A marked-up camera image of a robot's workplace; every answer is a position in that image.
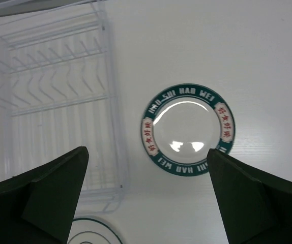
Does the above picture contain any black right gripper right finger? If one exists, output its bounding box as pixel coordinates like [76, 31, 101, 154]
[207, 149, 292, 243]

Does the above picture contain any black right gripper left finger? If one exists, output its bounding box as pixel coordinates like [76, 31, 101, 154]
[0, 146, 89, 243]

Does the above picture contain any green rim lettered plate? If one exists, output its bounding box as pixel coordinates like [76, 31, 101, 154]
[140, 83, 236, 177]

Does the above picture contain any green ring white plate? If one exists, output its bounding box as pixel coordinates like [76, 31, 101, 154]
[67, 218, 124, 244]

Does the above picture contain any white wire dish rack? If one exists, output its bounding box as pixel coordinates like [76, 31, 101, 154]
[0, 1, 127, 216]

